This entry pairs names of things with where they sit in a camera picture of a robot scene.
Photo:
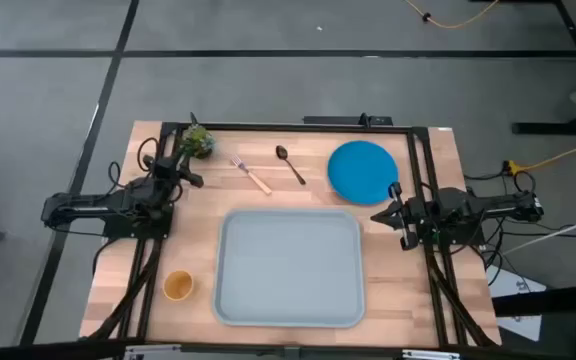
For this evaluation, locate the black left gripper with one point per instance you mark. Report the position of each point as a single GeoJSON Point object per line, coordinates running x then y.
{"type": "Point", "coordinates": [167, 167]}

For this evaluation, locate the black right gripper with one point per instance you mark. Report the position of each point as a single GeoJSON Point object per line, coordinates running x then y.
{"type": "Point", "coordinates": [409, 225]}

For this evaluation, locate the blue round plate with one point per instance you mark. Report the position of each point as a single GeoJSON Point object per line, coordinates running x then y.
{"type": "Point", "coordinates": [360, 170]}

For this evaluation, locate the dark metal spoon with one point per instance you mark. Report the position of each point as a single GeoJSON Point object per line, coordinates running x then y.
{"type": "Point", "coordinates": [282, 151]}

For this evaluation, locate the yellow ribbed cup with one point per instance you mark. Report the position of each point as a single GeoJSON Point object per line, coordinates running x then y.
{"type": "Point", "coordinates": [178, 286]}

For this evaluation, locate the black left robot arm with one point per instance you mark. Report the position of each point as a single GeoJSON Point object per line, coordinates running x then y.
{"type": "Point", "coordinates": [83, 205]}

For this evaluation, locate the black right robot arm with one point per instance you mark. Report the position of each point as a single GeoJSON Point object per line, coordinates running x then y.
{"type": "Point", "coordinates": [493, 205]}

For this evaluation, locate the grey plastic tray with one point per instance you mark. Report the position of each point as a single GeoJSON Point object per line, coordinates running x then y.
{"type": "Point", "coordinates": [288, 270]}

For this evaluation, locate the green leafy vegetable toy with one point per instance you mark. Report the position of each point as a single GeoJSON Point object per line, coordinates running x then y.
{"type": "Point", "coordinates": [199, 142]}

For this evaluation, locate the black bar device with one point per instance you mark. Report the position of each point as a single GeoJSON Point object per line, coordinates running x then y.
{"type": "Point", "coordinates": [338, 120]}

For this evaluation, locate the white paper sheet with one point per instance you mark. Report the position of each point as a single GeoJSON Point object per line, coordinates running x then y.
{"type": "Point", "coordinates": [513, 287]}

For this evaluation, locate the black beam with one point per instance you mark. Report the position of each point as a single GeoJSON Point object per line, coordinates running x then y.
{"type": "Point", "coordinates": [553, 299]}

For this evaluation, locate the black metal stand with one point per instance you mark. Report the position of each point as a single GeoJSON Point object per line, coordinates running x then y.
{"type": "Point", "coordinates": [558, 128]}

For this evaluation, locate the black aluminium table frame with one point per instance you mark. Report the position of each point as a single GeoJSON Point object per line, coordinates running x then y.
{"type": "Point", "coordinates": [293, 127]}

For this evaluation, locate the silver metal bracket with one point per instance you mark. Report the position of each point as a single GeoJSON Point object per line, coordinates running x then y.
{"type": "Point", "coordinates": [150, 351]}
{"type": "Point", "coordinates": [430, 355]}

